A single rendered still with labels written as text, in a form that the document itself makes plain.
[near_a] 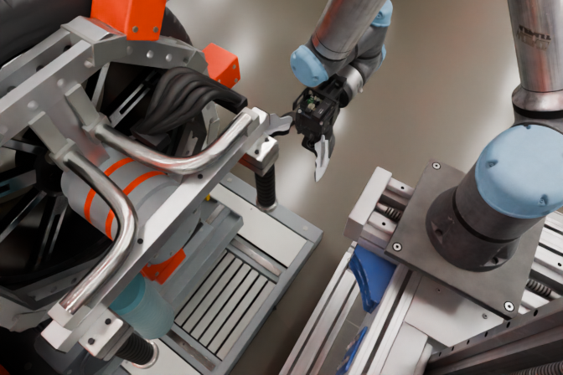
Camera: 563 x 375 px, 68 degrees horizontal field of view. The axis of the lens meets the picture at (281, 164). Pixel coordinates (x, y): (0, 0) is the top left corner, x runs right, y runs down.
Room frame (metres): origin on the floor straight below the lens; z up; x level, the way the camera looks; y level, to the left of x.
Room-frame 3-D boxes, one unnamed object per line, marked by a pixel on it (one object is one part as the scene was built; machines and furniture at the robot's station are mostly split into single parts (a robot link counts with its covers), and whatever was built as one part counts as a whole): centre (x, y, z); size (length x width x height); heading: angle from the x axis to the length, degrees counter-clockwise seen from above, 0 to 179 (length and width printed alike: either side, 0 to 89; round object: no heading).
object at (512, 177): (0.29, -0.33, 0.98); 0.13 x 0.12 x 0.14; 132
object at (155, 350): (0.10, 0.22, 0.83); 0.04 x 0.04 x 0.16
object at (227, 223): (0.51, 0.43, 0.13); 0.50 x 0.36 x 0.10; 145
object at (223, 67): (0.63, 0.14, 0.85); 0.09 x 0.08 x 0.07; 145
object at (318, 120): (0.53, -0.08, 0.86); 0.12 x 0.08 x 0.09; 145
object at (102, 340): (0.11, 0.25, 0.93); 0.09 x 0.05 x 0.05; 55
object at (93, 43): (0.37, 0.32, 0.85); 0.54 x 0.07 x 0.54; 145
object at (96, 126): (0.38, 0.16, 1.03); 0.19 x 0.18 x 0.11; 55
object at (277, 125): (0.49, 0.02, 0.86); 0.09 x 0.03 x 0.06; 109
